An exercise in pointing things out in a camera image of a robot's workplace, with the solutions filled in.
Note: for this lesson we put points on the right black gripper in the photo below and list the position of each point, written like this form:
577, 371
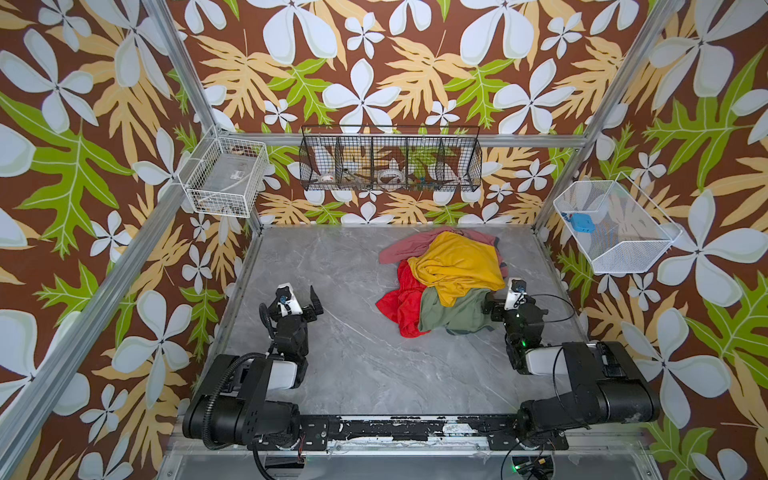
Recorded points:
511, 312

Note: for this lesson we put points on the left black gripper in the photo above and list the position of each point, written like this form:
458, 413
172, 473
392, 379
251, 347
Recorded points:
308, 314

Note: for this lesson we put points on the olive green cloth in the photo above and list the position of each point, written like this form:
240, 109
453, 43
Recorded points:
464, 317

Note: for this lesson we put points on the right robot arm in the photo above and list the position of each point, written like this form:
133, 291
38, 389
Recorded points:
595, 383

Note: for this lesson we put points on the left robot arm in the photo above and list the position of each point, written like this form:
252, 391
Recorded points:
231, 407

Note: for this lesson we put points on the red cloth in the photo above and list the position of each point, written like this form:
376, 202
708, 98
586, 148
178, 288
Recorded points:
403, 305

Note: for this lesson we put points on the yellow cloth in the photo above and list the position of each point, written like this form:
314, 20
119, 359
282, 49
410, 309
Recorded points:
454, 265

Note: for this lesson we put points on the dusty pink cloth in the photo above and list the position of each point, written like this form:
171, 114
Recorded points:
418, 244

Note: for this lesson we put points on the blue object in basket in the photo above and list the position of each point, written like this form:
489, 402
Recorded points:
581, 223

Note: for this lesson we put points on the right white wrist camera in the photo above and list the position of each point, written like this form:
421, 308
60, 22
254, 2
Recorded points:
516, 293

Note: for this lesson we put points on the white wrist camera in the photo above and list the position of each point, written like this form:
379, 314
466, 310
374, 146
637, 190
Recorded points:
516, 293
286, 301

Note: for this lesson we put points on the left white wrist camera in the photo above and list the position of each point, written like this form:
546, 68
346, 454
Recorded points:
286, 301

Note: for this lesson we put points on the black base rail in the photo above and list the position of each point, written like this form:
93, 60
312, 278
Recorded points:
483, 432

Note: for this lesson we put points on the white wire basket right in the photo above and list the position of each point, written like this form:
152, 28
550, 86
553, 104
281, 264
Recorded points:
632, 231

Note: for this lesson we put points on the white wire basket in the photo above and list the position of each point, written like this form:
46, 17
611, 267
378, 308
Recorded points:
632, 231
223, 174

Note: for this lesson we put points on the black wire basket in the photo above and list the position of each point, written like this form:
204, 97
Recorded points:
390, 158

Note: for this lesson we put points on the white wire basket left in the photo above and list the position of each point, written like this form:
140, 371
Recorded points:
223, 174

